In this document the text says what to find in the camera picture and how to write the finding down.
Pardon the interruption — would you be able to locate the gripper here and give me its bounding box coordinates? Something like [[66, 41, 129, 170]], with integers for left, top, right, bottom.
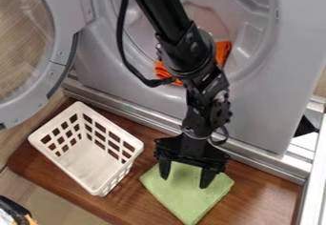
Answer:
[[153, 133, 231, 190]]

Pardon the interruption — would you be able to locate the green cloth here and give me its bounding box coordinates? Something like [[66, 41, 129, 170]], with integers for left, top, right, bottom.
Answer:
[[138, 160, 236, 225]]

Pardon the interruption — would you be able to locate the orange cloth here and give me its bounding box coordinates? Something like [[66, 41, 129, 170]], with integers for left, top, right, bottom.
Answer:
[[153, 41, 234, 87]]

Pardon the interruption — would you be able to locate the white basket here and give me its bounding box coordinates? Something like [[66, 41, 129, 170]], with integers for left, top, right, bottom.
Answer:
[[27, 100, 146, 198]]

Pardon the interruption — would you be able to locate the washing machine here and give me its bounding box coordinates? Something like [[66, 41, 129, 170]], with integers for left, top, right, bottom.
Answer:
[[0, 0, 326, 185]]

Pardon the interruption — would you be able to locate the yellow and black tool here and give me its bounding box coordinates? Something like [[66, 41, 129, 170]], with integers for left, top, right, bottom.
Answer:
[[0, 195, 40, 225]]

